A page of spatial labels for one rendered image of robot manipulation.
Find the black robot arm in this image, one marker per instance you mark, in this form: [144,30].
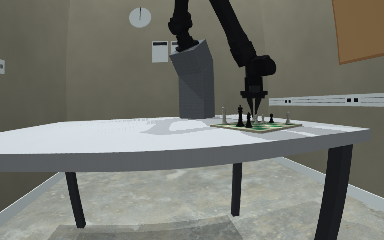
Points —
[241,48]

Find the green and cream chessboard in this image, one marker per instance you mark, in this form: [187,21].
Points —
[258,129]

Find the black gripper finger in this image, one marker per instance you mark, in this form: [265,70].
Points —
[257,104]
[250,102]

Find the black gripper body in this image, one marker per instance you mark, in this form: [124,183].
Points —
[250,95]

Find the white bishop chess piece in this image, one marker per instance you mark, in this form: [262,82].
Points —
[288,119]

